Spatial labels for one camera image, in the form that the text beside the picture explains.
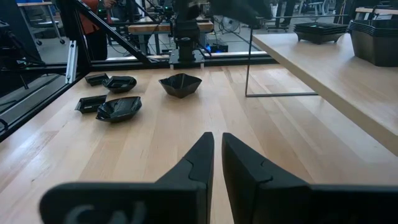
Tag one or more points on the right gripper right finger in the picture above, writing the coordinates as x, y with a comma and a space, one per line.
280, 202

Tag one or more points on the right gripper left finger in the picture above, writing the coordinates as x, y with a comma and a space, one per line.
140, 202

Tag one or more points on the black rounded square bowl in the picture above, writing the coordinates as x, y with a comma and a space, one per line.
119, 109

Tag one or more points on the black leaf-shaped bowl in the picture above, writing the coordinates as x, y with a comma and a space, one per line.
119, 84

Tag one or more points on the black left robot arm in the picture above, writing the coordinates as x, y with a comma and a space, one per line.
186, 25

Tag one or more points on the wooden shelf with black legs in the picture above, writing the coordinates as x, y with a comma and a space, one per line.
342, 81

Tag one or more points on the black box with blue light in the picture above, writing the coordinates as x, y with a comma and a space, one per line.
217, 48

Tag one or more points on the wooden workbench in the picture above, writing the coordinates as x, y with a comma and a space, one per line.
149, 28

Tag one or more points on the person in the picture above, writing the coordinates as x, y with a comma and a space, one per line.
93, 25

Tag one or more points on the round floor fan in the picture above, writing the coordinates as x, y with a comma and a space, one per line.
230, 24

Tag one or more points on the wooden background table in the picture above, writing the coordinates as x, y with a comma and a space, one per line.
367, 10

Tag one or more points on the wooden table on wheels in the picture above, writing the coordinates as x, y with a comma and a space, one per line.
34, 4

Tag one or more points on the black aluminium table frame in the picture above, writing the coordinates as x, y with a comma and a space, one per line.
130, 63

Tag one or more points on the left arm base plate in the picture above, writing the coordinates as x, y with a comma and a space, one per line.
174, 60

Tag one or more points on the silver frame bracket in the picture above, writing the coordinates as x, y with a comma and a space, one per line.
71, 62

